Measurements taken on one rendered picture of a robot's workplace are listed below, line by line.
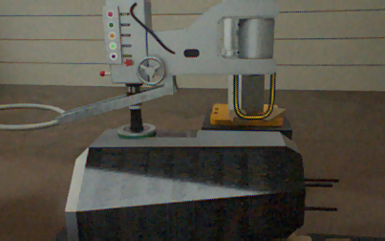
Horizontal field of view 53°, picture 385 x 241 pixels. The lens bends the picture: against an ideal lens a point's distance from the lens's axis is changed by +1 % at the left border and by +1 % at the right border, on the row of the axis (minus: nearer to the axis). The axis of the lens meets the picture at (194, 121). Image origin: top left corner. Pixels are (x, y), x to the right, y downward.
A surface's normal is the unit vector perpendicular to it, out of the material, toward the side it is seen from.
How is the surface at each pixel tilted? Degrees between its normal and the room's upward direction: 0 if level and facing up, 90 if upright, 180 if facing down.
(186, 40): 90
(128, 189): 45
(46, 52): 90
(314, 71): 90
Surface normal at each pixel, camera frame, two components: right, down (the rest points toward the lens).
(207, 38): -0.04, 0.26
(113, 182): -0.03, -0.50
